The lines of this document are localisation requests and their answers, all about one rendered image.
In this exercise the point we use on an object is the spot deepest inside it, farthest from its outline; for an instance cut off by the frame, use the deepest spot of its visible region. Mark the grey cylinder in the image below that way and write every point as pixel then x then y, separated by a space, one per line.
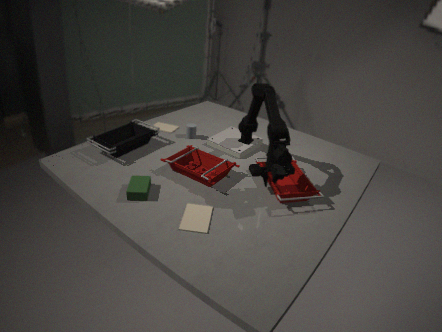
pixel 191 130

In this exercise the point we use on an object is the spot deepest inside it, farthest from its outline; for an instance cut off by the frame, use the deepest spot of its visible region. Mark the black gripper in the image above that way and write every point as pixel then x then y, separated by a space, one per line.
pixel 256 170

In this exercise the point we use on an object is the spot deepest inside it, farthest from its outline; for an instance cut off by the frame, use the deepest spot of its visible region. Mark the beige flat square tile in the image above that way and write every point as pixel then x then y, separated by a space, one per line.
pixel 166 127
pixel 196 218

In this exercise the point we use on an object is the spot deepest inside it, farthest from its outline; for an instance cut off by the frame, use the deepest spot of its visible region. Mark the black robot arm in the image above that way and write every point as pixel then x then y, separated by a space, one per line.
pixel 276 128

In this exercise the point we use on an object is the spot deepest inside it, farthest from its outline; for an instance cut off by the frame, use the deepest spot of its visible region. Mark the green block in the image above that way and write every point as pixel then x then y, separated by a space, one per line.
pixel 138 188

